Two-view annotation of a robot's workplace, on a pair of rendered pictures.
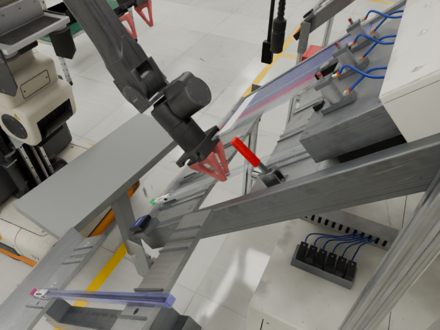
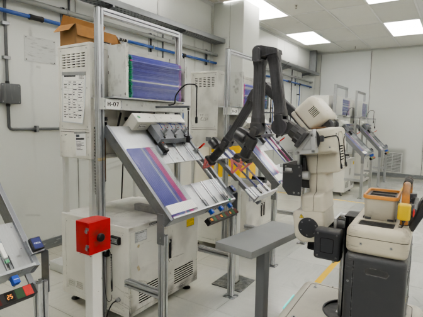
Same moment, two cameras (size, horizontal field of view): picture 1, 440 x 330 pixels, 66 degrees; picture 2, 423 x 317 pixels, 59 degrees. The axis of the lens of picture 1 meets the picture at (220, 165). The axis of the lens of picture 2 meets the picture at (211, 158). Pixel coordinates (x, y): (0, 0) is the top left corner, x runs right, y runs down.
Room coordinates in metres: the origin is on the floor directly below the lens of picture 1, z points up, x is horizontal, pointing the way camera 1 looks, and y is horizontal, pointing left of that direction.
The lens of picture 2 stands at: (3.04, 0.36, 1.26)
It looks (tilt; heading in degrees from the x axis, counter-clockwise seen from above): 6 degrees down; 187
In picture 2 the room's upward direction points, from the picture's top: 1 degrees clockwise
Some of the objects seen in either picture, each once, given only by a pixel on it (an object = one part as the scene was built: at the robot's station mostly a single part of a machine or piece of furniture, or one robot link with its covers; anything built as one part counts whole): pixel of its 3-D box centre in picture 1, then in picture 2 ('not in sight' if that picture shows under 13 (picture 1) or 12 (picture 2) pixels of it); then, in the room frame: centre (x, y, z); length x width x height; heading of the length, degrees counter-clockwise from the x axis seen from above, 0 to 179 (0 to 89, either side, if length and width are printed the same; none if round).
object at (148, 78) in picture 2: not in sight; (151, 80); (0.53, -0.38, 1.52); 0.51 x 0.13 x 0.27; 154
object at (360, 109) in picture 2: not in sight; (353, 137); (-5.25, 2.35, 0.95); 1.36 x 0.82 x 1.90; 64
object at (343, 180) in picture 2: not in sight; (333, 139); (-3.96, 1.69, 0.95); 1.36 x 0.82 x 1.90; 64
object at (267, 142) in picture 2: not in sight; (251, 182); (-0.70, 0.30, 0.65); 1.01 x 0.73 x 1.29; 64
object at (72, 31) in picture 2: not in sight; (108, 37); (0.50, -0.70, 1.82); 0.68 x 0.30 x 0.20; 154
